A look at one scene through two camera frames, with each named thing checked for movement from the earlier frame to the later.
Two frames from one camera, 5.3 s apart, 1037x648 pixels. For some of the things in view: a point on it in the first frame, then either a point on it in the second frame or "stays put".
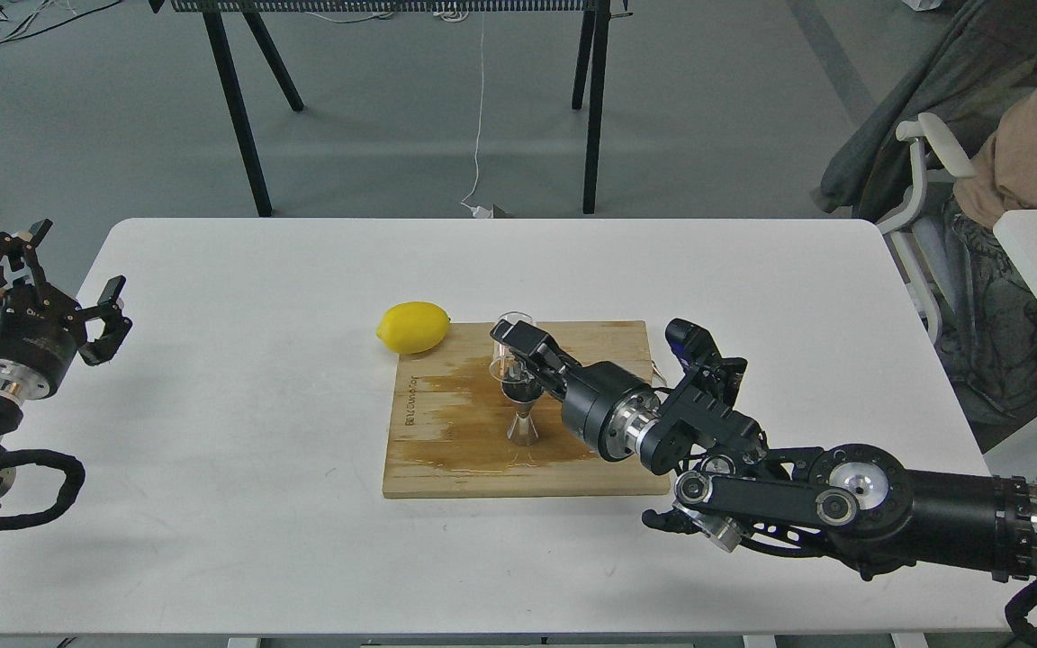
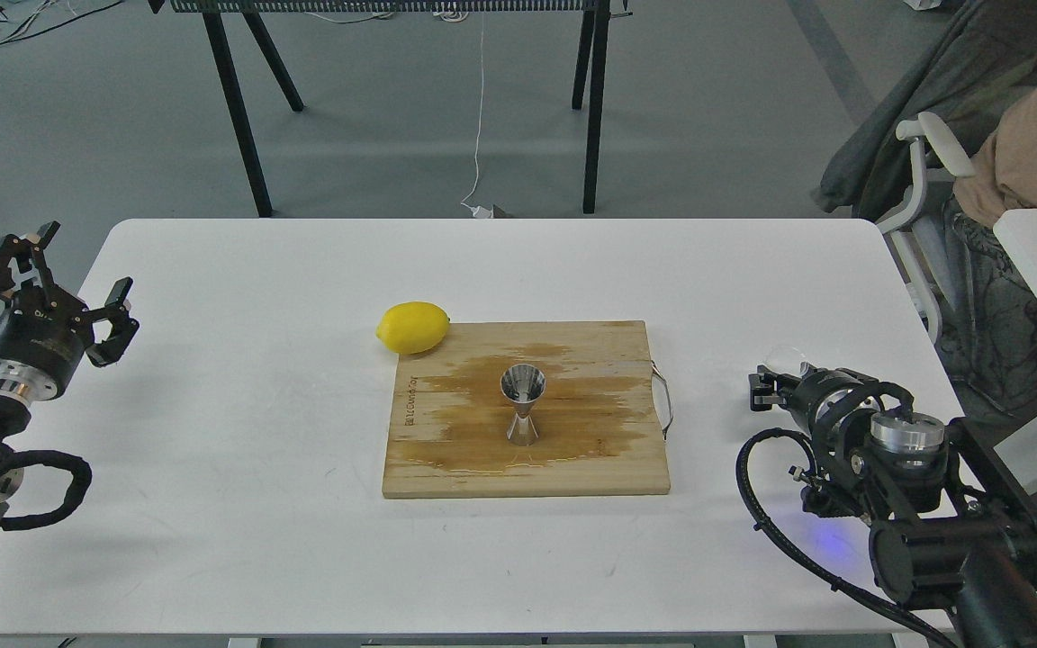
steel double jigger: [523, 393] stays put
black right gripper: [27, 344] stays put
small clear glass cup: [505, 365] → [787, 359]
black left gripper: [603, 404] → [818, 393]
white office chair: [922, 232] stays put
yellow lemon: [413, 327] stays put
